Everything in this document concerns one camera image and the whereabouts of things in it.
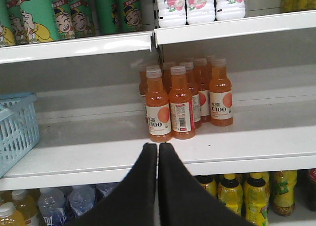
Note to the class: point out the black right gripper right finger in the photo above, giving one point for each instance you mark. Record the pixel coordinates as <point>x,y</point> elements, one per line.
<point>183,201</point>

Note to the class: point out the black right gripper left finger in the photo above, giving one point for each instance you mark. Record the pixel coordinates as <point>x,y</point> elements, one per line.
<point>132,202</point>

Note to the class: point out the light blue plastic basket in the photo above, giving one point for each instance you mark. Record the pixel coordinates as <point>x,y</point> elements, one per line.
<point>19,131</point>

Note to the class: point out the yellow lemon tea bottle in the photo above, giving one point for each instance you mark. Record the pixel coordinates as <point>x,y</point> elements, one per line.
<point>230,193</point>
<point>209,184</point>
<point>283,196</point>
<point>256,199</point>

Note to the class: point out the blue sports drink bottle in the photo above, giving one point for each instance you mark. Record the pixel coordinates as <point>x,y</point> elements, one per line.
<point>81,199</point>
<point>52,206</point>

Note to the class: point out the white store shelf unit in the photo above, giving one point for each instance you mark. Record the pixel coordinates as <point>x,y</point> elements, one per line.
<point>90,117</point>

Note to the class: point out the orange C100 juice bottle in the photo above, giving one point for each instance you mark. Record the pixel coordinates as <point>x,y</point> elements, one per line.
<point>157,106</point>
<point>220,88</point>
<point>181,105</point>

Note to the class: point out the orange drink bottle white label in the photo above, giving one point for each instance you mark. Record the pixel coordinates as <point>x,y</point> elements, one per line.
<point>25,204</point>
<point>9,216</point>

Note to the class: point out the cola bottle red label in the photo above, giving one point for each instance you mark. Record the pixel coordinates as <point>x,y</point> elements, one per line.
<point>311,189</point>

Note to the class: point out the green cartoon drink bottle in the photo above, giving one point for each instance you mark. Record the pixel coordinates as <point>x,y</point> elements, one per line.
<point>37,19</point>
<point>130,12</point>

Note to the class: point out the white peach drink bottle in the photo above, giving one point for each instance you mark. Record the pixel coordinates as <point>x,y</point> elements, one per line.
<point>200,11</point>
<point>171,13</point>
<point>230,9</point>

